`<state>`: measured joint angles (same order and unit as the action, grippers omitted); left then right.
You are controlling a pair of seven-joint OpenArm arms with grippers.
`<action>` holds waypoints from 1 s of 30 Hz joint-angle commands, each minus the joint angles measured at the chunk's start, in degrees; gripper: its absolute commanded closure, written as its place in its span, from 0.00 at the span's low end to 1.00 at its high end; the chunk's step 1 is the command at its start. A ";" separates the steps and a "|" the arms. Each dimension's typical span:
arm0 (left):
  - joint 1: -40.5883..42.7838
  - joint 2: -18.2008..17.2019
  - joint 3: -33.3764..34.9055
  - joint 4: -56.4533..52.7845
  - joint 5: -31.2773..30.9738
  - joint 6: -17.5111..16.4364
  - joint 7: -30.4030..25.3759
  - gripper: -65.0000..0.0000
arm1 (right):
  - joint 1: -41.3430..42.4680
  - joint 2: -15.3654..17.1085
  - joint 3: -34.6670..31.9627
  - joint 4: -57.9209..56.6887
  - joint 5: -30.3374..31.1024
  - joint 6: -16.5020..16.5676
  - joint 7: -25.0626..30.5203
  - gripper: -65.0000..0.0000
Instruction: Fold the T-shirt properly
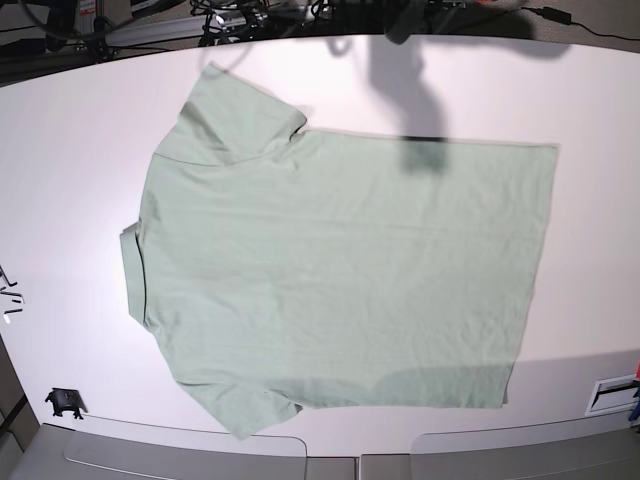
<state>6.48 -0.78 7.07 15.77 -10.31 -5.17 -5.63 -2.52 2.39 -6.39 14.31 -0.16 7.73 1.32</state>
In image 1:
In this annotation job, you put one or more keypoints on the light green T-shirt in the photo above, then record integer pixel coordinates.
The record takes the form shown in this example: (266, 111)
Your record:
(281, 268)

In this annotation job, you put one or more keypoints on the black table clamp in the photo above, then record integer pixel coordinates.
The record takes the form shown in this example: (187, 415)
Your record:
(66, 400)

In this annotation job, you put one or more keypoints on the black power adapter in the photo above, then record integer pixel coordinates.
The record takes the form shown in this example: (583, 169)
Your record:
(556, 16)

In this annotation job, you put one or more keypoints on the grey chair left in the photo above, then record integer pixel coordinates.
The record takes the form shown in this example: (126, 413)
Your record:
(58, 453)

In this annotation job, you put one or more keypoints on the grey chair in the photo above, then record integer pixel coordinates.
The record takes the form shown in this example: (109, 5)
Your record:
(58, 453)
(598, 447)

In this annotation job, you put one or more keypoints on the grey chair right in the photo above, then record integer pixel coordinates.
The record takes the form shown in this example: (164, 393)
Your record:
(598, 447)

